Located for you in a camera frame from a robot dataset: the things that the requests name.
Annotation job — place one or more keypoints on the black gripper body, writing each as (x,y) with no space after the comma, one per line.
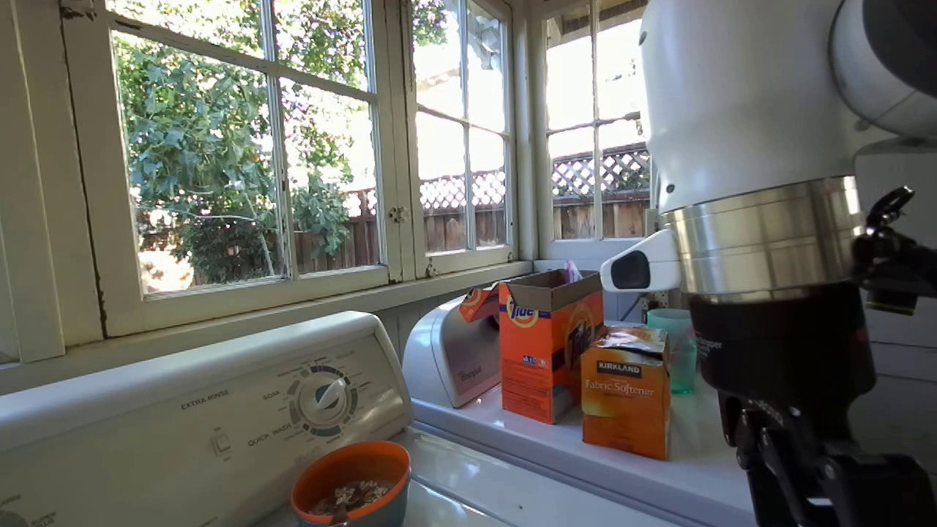
(780,351)

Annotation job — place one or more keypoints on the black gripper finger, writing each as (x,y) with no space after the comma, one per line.
(777,468)
(880,493)

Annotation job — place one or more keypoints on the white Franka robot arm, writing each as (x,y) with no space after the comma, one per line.
(742,98)

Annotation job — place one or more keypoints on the teal translucent cup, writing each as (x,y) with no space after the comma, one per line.
(681,370)

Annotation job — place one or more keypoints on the Kirkland fabric softener box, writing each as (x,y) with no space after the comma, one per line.
(624,410)

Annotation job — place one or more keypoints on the white dryer silver panel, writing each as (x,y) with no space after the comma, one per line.
(544,440)

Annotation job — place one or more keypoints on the orange Tide detergent box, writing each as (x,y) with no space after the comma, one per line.
(544,360)

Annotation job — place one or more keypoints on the wooden lattice fence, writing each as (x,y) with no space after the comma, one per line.
(575,177)

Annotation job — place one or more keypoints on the white framed window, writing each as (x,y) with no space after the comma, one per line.
(439,148)
(193,148)
(594,148)

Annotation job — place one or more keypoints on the orange bowl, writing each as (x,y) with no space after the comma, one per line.
(341,468)

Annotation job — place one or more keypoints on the round washer dial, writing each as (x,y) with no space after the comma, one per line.
(323,398)

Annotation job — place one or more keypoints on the green garden trees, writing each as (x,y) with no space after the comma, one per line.
(205,118)

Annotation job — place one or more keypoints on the white washing machine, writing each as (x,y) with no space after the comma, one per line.
(146,427)

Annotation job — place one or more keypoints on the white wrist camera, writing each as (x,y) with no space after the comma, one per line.
(638,265)

